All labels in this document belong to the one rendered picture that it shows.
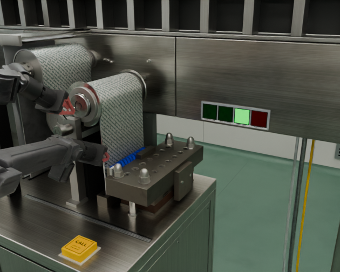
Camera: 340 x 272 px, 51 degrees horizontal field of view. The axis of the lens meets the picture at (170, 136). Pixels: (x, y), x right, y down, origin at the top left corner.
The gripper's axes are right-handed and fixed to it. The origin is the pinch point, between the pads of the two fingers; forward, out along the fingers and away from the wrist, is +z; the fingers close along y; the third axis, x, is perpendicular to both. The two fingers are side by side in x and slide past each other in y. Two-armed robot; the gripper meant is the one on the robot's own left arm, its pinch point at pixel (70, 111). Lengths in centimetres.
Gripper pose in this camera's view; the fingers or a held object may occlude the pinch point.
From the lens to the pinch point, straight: 117.0
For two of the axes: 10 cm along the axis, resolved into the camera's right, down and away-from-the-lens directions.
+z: 4.5, 3.3, 8.3
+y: 8.5, 1.2, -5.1
